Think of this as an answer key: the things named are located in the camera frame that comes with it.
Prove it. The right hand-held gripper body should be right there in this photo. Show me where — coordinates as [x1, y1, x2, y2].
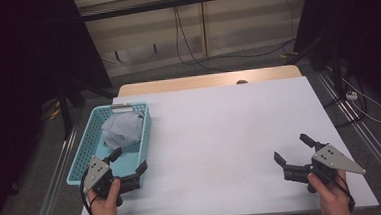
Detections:
[280, 139, 368, 197]

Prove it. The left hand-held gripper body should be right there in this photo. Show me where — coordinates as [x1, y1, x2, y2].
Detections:
[80, 153, 142, 209]

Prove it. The teal plastic basket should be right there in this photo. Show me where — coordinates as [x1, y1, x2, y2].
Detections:
[61, 101, 156, 193]

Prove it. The light blue knit garment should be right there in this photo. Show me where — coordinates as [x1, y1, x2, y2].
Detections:
[100, 110, 148, 151]

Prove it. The person's right hand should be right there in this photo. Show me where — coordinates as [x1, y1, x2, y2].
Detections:
[307, 169, 353, 215]

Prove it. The person's left hand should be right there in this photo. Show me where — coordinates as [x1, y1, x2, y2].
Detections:
[86, 177, 124, 215]

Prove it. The black stand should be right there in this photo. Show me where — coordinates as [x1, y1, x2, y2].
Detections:
[285, 32, 346, 103]
[55, 76, 121, 142]

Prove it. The white power strip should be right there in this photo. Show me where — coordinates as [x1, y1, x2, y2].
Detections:
[345, 90, 359, 102]

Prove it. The white table cover sheet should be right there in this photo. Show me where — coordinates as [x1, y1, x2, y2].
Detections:
[70, 71, 380, 215]

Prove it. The yellow floor tape piece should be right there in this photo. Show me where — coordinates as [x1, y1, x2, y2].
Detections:
[279, 50, 301, 59]
[47, 107, 62, 122]

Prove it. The wooden table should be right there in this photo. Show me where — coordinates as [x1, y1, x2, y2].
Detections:
[115, 64, 303, 98]

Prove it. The black curtain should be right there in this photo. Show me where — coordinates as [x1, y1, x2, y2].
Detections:
[290, 0, 381, 124]
[0, 0, 121, 215]

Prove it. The black horizontal bar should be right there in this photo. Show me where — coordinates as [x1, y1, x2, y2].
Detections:
[80, 0, 311, 24]

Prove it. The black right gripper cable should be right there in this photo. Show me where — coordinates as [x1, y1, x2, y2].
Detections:
[332, 172, 357, 214]

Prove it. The black floor cable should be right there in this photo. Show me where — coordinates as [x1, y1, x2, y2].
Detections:
[322, 76, 370, 129]

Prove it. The metal floor rail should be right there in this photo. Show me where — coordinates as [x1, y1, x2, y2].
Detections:
[23, 123, 86, 215]
[314, 65, 381, 198]

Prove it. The white floor cable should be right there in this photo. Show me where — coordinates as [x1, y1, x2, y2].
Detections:
[340, 74, 381, 127]

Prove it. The black hanging wall cable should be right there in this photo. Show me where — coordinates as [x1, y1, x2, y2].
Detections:
[171, 0, 299, 76]

